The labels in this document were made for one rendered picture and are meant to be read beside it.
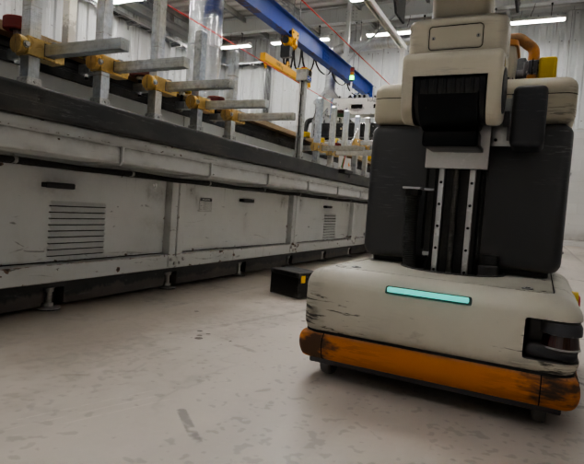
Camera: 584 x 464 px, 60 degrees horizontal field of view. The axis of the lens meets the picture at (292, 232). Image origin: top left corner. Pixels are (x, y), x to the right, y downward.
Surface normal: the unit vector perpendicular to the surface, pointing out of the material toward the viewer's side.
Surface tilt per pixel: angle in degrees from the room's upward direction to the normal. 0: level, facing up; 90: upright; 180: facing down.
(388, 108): 90
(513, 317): 90
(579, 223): 90
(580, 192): 90
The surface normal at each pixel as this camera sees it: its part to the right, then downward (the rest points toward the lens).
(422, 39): -0.45, 0.15
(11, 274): 0.90, 0.09
